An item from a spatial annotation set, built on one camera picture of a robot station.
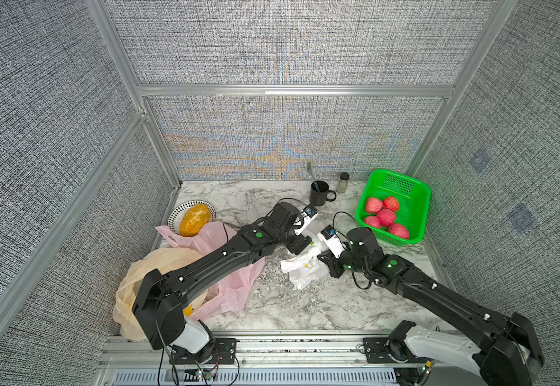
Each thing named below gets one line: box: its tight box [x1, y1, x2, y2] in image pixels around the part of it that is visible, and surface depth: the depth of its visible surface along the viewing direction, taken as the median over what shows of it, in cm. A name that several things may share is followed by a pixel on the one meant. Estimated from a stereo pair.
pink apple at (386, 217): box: [376, 208, 396, 228], surface depth 100 cm
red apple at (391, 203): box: [382, 196, 400, 213], surface depth 105 cm
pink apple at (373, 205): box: [365, 197, 383, 214], surface depth 105 cm
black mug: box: [308, 180, 338, 207], surface depth 109 cm
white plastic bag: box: [280, 245, 330, 290], surface depth 78 cm
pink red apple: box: [363, 215, 381, 230], surface depth 99 cm
